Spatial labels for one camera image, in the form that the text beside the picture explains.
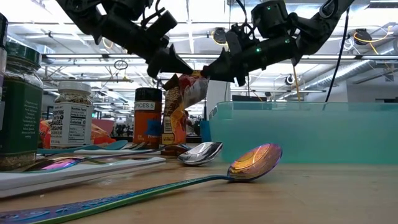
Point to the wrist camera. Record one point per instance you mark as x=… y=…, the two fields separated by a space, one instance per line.
x=233 y=42
x=157 y=25

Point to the orange ramen packet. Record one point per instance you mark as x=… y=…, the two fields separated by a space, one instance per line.
x=101 y=136

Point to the green lid herb jar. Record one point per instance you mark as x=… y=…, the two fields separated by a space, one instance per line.
x=21 y=109

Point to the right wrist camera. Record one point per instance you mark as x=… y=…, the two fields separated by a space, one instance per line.
x=233 y=42

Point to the black lid orange spice jar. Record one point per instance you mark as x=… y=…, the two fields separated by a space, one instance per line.
x=147 y=124

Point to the teal translucent plastic bin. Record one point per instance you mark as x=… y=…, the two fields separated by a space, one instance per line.
x=304 y=133

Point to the brown taco seasoning packet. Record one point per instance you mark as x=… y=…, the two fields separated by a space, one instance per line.
x=173 y=105

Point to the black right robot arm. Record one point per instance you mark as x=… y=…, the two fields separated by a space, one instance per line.
x=314 y=28

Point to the blue plastic bin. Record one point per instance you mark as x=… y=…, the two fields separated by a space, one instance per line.
x=205 y=130

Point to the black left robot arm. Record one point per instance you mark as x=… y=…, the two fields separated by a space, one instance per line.
x=93 y=12

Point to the white lid seasoning jar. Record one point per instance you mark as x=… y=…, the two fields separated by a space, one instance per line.
x=71 y=124

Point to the green metal spoon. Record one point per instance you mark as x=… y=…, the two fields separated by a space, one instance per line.
x=93 y=160

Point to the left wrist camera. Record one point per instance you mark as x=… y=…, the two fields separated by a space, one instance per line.
x=157 y=25

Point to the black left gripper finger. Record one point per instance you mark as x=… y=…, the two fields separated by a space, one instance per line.
x=174 y=63
x=154 y=67

